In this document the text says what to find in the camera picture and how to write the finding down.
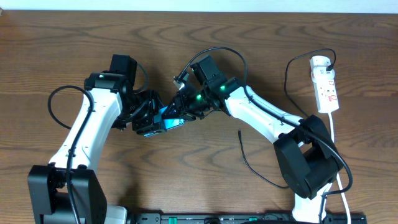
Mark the blue Galaxy smartphone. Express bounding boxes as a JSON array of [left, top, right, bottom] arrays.
[[144, 107, 185, 137]]

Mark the black charger cable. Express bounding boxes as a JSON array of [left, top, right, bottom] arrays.
[[238, 48, 337, 190]]

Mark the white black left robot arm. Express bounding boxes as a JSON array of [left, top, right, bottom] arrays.
[[27, 70, 166, 223]]

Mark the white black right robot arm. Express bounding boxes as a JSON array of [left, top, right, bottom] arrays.
[[162, 55, 345, 223]]

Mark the white power strip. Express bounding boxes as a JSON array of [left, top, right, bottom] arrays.
[[310, 55, 339, 114]]

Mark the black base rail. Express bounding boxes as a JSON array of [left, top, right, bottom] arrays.
[[124, 212, 368, 224]]

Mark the white power strip cord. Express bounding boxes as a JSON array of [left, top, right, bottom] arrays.
[[327, 112, 352, 224]]

